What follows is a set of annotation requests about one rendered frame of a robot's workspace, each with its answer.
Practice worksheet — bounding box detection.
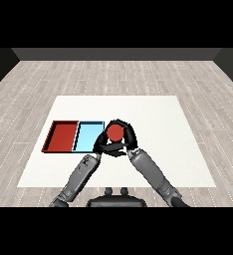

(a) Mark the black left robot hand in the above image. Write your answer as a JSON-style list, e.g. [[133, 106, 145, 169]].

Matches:
[[92, 121, 127, 157]]

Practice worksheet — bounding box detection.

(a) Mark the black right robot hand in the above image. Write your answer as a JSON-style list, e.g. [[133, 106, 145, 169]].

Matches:
[[109, 119, 138, 153]]

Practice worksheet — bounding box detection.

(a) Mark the small red can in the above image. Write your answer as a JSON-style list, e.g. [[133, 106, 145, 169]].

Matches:
[[106, 123, 125, 143]]

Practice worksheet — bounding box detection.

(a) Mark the light blue shallow open box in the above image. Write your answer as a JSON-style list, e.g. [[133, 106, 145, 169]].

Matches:
[[72, 120, 106, 153]]

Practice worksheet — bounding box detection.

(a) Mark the red shallow open box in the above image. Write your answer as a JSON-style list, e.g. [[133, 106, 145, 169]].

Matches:
[[41, 120, 80, 154]]

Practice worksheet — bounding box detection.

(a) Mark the dark grey robot body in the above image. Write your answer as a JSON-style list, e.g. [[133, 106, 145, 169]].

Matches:
[[86, 187, 148, 208]]

